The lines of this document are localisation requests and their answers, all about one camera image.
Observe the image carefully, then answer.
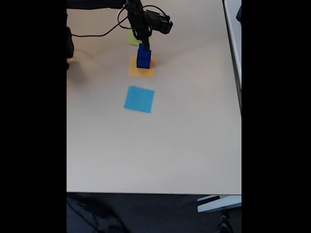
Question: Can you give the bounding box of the green paper square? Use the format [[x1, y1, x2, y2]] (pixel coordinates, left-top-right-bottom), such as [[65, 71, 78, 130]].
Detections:
[[126, 30, 152, 46]]

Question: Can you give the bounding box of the orange paper square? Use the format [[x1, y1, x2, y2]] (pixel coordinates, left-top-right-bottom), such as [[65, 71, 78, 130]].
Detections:
[[128, 55, 155, 78]]

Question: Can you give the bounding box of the light blue paper square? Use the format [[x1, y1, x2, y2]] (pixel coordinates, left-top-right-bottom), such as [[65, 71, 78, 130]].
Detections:
[[123, 85, 156, 114]]

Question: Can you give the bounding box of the medium blue cube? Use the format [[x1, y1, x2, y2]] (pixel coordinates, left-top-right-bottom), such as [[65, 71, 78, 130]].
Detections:
[[138, 43, 151, 56]]

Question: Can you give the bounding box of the large blue cube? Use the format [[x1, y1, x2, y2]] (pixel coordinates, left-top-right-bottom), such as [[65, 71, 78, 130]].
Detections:
[[136, 49, 152, 69]]

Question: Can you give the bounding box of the white neighbouring table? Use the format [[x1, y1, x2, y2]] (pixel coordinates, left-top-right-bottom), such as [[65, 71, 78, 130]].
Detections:
[[223, 0, 242, 114]]

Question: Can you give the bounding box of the white table leg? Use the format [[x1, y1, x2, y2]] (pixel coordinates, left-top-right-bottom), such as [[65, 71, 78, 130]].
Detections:
[[196, 195, 242, 213]]

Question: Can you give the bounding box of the black camera box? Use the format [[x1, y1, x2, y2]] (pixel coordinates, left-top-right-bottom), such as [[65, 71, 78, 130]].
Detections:
[[145, 10, 173, 34]]

